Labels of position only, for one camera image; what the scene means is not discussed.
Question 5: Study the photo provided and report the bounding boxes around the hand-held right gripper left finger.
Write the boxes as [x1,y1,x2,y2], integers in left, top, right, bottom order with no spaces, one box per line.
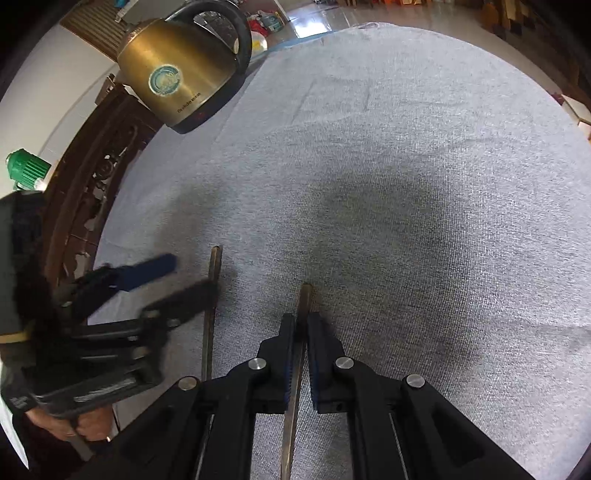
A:
[76,314,296,480]

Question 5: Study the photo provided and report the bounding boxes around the person's left hand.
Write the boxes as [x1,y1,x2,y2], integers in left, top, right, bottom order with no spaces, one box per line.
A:
[23,405,115,443]

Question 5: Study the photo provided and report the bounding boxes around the green thermos flask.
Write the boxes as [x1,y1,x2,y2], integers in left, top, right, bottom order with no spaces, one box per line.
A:
[6,148,51,192]

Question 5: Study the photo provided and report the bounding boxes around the dark carved wooden sideboard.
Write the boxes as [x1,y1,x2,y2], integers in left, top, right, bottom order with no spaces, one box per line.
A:
[44,74,162,296]

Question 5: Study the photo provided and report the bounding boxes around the gold electric kettle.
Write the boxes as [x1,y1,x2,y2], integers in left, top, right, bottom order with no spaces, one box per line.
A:
[115,0,253,136]

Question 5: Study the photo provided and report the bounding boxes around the brown wooden chopstick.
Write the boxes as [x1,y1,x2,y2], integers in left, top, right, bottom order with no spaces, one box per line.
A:
[201,244,225,381]
[279,283,315,480]

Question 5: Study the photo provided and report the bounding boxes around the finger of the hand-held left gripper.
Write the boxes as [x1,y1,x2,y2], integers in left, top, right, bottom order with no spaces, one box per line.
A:
[141,278,221,329]
[69,253,179,306]

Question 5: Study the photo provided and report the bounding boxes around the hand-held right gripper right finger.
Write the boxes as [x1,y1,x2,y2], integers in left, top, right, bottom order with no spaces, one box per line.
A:
[307,311,536,480]

